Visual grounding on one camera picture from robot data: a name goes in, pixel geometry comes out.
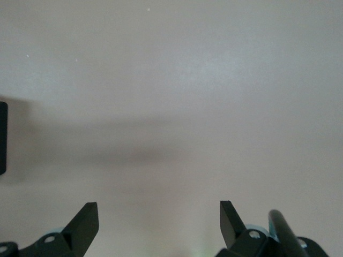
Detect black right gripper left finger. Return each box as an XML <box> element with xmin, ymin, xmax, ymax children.
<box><xmin>18</xmin><ymin>202</ymin><xmax>99</xmax><ymax>257</ymax></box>

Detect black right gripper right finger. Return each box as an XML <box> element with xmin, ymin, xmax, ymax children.
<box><xmin>215</xmin><ymin>200</ymin><xmax>330</xmax><ymax>257</ymax></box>

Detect black plastic box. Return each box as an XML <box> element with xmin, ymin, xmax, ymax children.
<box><xmin>0</xmin><ymin>101</ymin><xmax>9</xmax><ymax>176</ymax></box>

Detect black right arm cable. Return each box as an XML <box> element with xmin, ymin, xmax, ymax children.
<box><xmin>269</xmin><ymin>209</ymin><xmax>309</xmax><ymax>257</ymax></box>

